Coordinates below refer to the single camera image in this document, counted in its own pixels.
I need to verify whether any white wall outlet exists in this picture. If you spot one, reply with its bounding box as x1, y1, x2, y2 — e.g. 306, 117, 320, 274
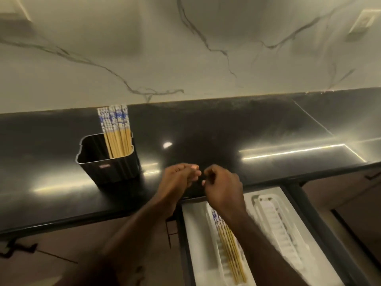
348, 9, 376, 35

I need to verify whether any white ribbed cutlery tray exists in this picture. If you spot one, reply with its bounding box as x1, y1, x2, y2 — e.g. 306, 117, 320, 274
251, 193, 317, 284

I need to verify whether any black ribbed chopstick holder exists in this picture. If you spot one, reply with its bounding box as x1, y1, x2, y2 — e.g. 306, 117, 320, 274
75, 132, 141, 186

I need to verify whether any person's right hand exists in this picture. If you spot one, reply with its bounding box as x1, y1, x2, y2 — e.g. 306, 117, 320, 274
201, 164, 248, 219

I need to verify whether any person's left forearm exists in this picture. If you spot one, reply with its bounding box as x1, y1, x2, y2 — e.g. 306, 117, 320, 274
57, 201, 183, 286

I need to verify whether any row of blue-patterned chopsticks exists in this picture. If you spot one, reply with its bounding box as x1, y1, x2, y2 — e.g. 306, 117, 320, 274
211, 209, 248, 284

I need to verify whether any person's left hand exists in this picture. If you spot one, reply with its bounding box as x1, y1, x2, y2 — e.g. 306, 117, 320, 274
155, 163, 202, 218

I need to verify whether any white narrow cutlery tray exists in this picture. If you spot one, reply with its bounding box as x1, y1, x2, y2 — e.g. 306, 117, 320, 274
205, 202, 256, 286

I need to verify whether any person's right forearm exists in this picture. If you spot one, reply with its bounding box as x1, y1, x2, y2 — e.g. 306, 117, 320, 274
220, 210, 302, 286

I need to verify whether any bundle of blue-patterned chopsticks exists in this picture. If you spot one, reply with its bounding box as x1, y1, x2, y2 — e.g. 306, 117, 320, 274
97, 104, 133, 159

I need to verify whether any open black-framed drawer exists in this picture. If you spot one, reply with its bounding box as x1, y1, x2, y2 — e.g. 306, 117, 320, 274
176, 182, 364, 286

